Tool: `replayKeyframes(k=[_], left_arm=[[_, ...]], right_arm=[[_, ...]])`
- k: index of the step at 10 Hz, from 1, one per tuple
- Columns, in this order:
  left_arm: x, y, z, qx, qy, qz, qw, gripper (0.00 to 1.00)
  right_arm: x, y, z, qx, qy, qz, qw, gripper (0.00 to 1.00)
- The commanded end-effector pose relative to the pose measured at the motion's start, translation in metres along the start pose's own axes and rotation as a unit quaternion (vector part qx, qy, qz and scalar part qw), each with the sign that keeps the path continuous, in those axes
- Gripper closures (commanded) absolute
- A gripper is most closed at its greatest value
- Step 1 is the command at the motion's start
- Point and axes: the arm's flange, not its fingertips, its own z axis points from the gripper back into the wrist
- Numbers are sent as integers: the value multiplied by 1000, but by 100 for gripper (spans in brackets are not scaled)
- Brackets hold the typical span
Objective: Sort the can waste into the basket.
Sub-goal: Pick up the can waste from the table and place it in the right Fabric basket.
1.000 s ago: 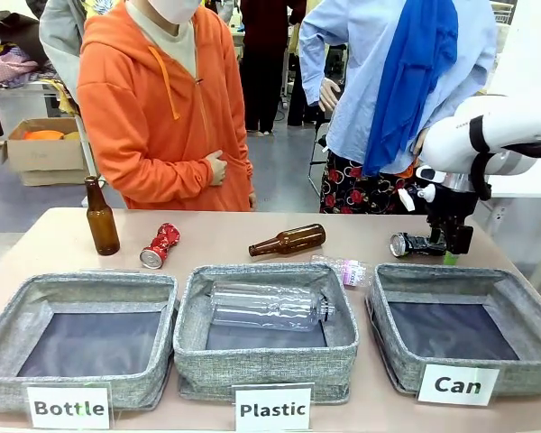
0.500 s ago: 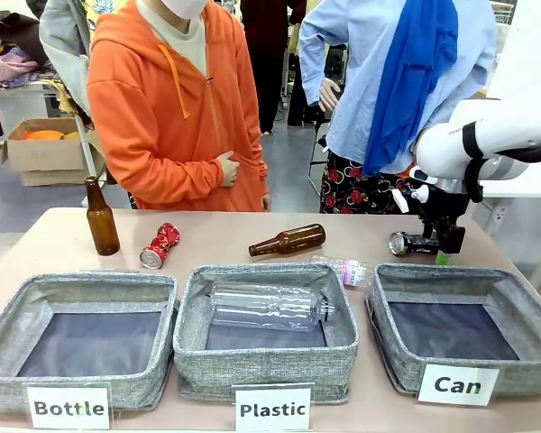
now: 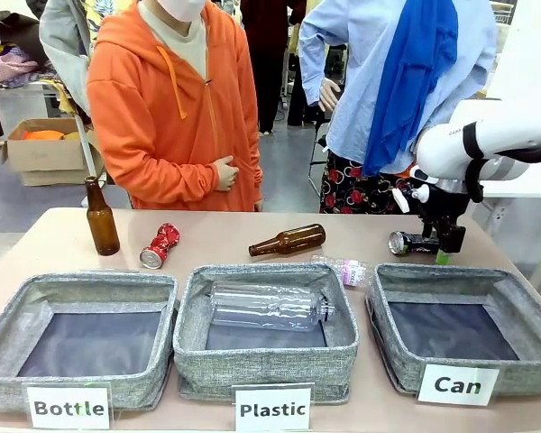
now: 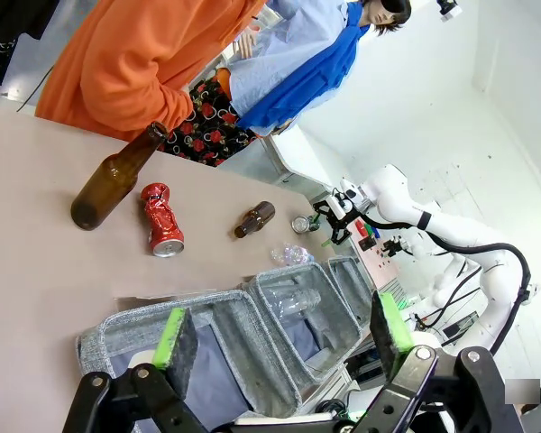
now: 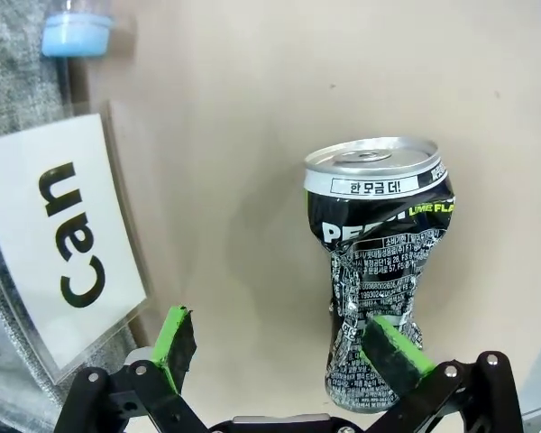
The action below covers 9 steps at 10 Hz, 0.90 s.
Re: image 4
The pink task board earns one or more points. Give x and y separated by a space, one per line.
381 270

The clear plastic wrap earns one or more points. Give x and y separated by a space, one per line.
290 255

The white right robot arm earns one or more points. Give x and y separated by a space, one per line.
455 230

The mannequin in light blue shirt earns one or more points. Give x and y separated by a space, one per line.
288 49

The overhead camera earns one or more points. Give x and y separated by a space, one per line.
448 9

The person's right forearm orange sleeve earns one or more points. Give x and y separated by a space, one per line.
171 104

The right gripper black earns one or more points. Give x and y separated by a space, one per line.
346 217

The grey fabric basket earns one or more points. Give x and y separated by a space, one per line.
342 336
351 279
248 356

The person in orange hoodie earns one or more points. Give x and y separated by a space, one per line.
117 58

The crushed red can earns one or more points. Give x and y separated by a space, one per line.
162 221

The silver crushed can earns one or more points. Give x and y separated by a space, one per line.
301 224

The white cabinet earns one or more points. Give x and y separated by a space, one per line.
297 153

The small brown glass bottle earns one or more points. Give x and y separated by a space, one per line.
257 218

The black hanging garment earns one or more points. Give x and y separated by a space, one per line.
9 27

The large brown glass bottle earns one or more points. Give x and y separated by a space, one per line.
108 185

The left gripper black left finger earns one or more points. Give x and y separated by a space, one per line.
155 394

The black red floral fabric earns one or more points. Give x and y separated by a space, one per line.
207 131

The blue scarf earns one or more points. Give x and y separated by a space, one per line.
315 76

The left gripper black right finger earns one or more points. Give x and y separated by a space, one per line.
406 383

